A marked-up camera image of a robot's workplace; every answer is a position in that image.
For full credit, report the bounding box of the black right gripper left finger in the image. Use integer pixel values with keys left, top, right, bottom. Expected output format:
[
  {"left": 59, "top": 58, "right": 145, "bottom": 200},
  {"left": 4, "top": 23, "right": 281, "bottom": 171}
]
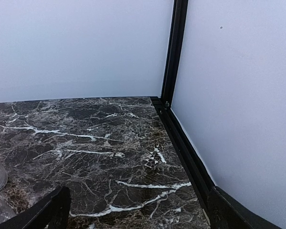
[{"left": 0, "top": 186, "right": 71, "bottom": 229}]

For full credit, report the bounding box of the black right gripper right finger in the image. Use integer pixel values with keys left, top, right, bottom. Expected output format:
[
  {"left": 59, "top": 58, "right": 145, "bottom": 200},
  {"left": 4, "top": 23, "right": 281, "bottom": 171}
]
[{"left": 209, "top": 186, "right": 279, "bottom": 229}]

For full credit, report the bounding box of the black right table rail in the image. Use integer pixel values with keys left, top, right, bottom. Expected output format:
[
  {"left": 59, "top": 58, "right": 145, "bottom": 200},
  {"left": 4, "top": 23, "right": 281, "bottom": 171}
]
[{"left": 150, "top": 96, "right": 217, "bottom": 215}]

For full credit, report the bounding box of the black right frame post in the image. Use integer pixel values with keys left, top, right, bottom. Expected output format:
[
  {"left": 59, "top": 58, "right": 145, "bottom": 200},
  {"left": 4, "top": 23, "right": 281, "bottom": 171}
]
[{"left": 161, "top": 0, "right": 188, "bottom": 109}]

